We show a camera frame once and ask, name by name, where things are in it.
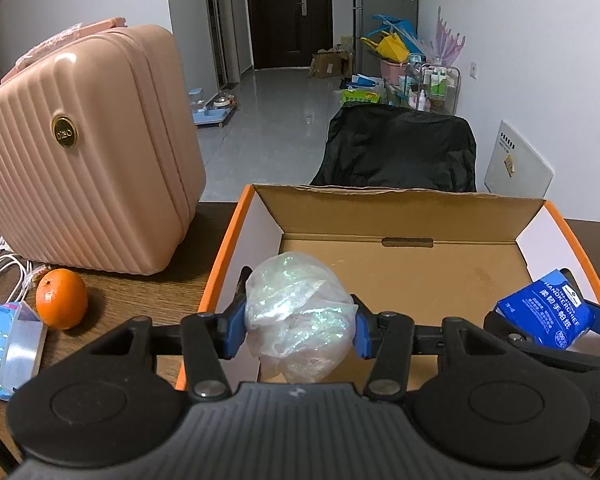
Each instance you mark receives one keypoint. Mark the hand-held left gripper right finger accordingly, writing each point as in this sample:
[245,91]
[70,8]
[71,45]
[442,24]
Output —
[362,330]

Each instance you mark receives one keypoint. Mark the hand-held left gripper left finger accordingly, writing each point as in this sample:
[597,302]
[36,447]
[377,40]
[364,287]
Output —
[235,322]

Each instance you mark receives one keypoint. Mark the small blue tissue packet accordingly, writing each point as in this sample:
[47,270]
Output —
[545,310]

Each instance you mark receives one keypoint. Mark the clear iridescent plastic bag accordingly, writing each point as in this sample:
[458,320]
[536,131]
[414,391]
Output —
[300,310]

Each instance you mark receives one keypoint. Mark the orange cardboard box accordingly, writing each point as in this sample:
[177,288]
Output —
[405,270]

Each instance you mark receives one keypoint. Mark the blue soft tissue pack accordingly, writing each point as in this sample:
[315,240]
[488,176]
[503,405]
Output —
[5,345]

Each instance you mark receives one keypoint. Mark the orange fruit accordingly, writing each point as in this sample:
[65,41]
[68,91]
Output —
[61,298]

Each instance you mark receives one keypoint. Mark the white flat panel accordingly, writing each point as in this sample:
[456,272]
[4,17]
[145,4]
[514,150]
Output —
[517,160]

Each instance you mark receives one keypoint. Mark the blue pet feeder tray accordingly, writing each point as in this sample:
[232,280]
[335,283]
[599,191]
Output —
[212,110]

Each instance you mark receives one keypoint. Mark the pink ribbed suitcase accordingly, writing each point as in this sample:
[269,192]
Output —
[80,160]

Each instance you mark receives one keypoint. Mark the green packet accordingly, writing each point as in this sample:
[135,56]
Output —
[360,96]

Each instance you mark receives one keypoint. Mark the pink bucket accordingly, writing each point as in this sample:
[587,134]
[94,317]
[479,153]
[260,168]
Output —
[395,69]

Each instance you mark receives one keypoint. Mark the brown cardboard box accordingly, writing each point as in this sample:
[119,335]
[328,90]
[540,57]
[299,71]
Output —
[327,63]

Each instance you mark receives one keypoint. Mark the yellow bag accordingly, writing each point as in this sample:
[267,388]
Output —
[391,46]

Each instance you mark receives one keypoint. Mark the purple wing decoration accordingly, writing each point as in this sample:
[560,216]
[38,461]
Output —
[447,37]

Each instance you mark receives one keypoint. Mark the blue folding rack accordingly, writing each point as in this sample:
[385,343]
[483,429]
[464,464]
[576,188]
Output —
[395,25]

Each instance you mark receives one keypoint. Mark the dark wooden door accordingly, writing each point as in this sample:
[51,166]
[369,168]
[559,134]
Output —
[287,15]

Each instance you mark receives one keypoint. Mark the white wall outlet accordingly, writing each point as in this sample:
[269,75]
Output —
[475,70]

